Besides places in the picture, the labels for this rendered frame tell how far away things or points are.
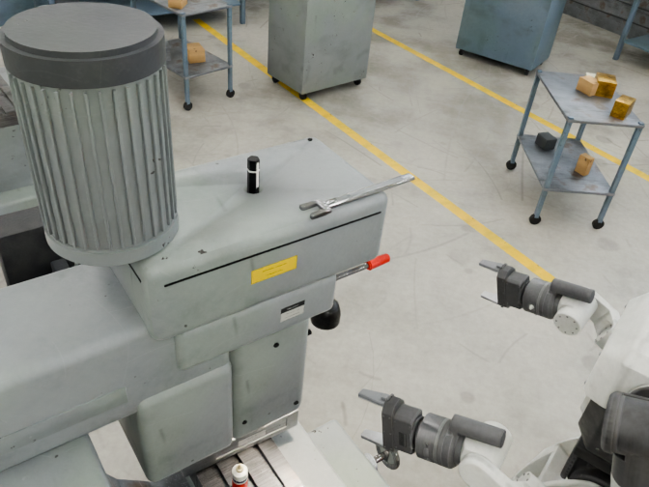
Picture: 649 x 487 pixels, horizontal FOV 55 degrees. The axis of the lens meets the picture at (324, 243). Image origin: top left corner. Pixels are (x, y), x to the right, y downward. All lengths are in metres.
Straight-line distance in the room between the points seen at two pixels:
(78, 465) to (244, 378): 0.34
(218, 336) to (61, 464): 0.32
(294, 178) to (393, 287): 2.73
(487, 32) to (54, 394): 6.63
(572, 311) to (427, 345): 2.04
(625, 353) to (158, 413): 0.81
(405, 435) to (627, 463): 0.40
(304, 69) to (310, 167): 4.59
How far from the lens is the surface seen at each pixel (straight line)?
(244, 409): 1.35
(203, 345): 1.11
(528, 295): 1.61
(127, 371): 1.09
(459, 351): 3.56
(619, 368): 1.18
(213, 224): 1.03
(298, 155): 1.23
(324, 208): 1.07
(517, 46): 7.20
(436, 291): 3.88
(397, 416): 1.26
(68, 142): 0.86
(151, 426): 1.21
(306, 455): 1.94
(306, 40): 5.67
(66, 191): 0.91
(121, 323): 1.06
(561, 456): 1.63
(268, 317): 1.15
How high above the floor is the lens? 2.50
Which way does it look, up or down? 38 degrees down
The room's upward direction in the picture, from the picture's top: 6 degrees clockwise
